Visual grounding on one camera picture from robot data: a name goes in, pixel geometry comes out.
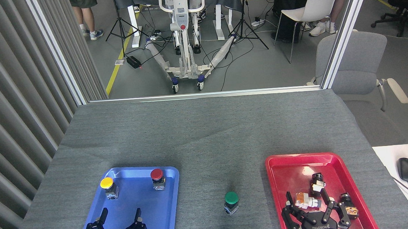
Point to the green push button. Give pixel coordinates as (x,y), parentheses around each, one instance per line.
(231,198)

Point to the yellow push button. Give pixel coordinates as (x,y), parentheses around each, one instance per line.
(107,183)

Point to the red push button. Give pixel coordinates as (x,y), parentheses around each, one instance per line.
(157,175)

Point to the blue plastic tray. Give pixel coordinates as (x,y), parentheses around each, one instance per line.
(149,204)

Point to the red plastic tray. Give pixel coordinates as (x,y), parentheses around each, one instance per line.
(283,177)

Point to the white desk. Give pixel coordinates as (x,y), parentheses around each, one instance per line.
(393,155)

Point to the grey office chair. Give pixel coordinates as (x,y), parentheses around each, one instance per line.
(355,68)

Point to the grey ribbed panel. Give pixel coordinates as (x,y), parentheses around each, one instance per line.
(6,106)

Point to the black power box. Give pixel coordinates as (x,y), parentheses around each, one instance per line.
(133,62)

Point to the white power strip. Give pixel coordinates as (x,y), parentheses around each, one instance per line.
(258,22)

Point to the white table leg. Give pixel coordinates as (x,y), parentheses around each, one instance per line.
(134,29)
(220,23)

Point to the black tripod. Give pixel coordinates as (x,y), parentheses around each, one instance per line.
(121,25)
(243,22)

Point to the person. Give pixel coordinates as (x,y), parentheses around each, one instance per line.
(336,8)
(83,0)

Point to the white plastic chair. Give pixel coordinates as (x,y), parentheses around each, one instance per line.
(316,6)

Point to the black draped cloth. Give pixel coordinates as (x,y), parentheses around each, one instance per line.
(289,4)

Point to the white wheeled stand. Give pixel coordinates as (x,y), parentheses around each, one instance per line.
(182,26)

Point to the orange and white switch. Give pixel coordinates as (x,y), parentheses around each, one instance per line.
(305,200)

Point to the black knob switch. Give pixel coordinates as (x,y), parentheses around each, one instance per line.
(317,183)

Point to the black and orange switch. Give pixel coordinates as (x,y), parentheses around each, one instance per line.
(349,206)

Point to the silver frame rail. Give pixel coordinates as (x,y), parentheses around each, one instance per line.
(202,95)

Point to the silver frame post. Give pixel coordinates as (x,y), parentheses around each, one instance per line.
(345,29)
(56,49)

